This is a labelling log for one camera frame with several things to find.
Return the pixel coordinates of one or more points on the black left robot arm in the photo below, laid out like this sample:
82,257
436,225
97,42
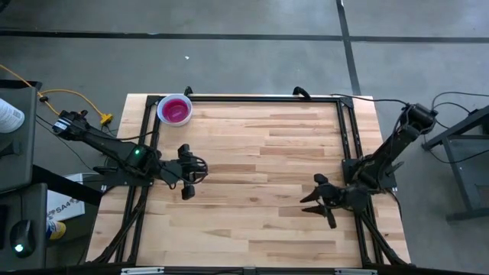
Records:
107,143

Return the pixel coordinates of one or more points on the white cardboard box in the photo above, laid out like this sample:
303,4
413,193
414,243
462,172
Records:
67,204

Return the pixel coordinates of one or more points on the black frame clamp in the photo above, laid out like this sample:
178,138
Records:
302,91
188,91

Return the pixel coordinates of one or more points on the black aluminium table frame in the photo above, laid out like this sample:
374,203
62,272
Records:
267,99

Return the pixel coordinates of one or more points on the black side table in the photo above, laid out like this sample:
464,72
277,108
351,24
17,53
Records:
458,172

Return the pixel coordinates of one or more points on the pink plastic bowl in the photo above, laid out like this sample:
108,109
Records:
175,110

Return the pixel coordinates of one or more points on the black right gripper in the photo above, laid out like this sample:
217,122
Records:
351,198

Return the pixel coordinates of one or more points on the white bowl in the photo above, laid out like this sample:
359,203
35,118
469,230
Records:
159,114

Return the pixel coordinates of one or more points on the white metal bracket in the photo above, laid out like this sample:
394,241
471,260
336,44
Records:
142,271
355,272

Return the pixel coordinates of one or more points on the white cylinder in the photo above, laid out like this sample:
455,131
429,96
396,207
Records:
8,115

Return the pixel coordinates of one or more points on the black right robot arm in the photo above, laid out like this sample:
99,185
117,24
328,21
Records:
397,143

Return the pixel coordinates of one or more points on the black computer mouse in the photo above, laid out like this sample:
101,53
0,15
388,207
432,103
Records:
22,237

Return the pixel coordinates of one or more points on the grey equipment cart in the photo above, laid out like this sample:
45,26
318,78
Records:
17,153

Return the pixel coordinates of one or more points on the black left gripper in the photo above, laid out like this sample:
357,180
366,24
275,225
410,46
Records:
179,172

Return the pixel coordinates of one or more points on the yellow blue small object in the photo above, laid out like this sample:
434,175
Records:
56,230

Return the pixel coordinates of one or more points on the dark desk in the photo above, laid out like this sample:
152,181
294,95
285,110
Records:
38,214

